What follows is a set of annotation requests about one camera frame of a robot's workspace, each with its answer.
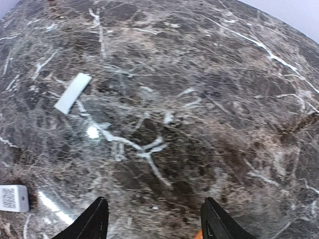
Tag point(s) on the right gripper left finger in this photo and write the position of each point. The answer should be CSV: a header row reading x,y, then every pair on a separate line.
x,y
91,224

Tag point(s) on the white battery cover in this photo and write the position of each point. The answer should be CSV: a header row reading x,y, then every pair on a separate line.
x,y
72,92

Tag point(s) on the white remote control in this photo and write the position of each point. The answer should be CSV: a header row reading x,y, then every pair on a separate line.
x,y
14,198

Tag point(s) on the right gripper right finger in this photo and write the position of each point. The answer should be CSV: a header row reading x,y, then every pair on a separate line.
x,y
216,223

